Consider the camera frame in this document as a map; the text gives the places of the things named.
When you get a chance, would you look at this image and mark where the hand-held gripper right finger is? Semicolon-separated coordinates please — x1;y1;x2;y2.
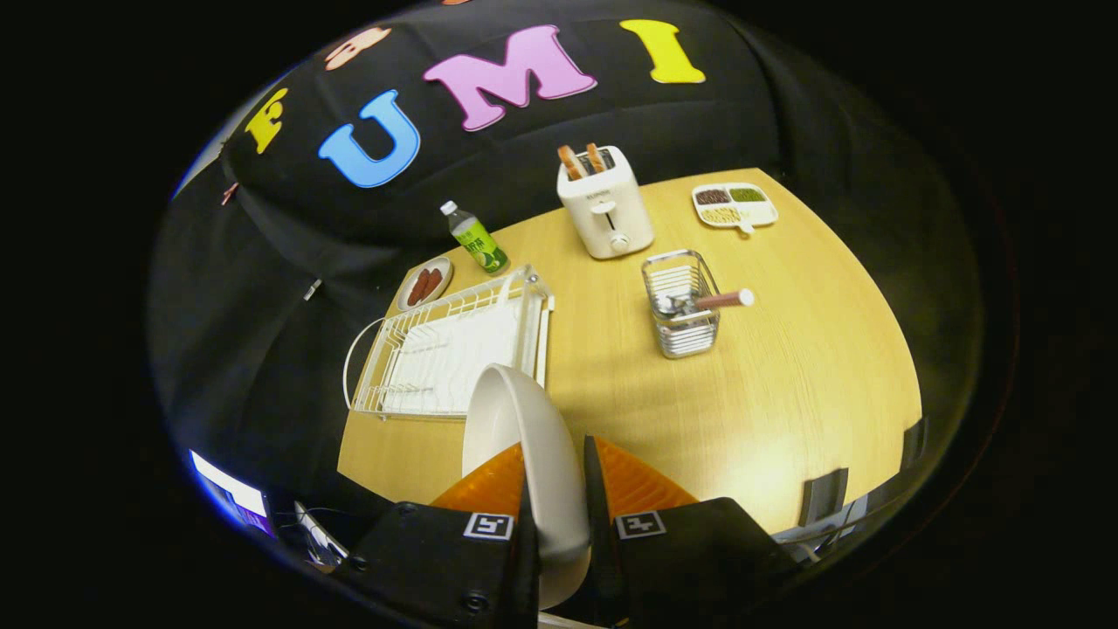
583;435;800;629

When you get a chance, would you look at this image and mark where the white toaster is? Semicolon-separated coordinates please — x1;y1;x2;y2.
556;145;655;260

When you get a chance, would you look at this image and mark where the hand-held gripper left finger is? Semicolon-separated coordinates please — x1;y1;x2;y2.
349;441;541;629

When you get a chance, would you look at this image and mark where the wooden handle metal spoon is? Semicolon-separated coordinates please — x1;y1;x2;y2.
664;288;756;317

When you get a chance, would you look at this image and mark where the green label drink bottle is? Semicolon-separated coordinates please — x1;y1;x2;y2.
439;200;509;275

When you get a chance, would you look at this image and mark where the black backdrop cloth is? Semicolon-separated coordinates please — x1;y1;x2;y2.
148;0;983;525

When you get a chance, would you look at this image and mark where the computer monitor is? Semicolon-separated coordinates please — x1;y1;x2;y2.
190;449;272;536

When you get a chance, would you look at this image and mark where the white plate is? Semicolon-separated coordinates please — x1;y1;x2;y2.
461;363;591;610

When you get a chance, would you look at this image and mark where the metal wire basket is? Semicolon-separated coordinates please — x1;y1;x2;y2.
641;249;721;360

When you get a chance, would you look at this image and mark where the white wire dish rack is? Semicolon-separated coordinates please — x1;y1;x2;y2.
343;265;556;422

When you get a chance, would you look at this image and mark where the small beige plate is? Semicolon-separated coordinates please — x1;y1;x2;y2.
397;256;454;313

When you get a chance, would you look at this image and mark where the white divided bean dish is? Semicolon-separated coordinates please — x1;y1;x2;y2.
692;183;779;236

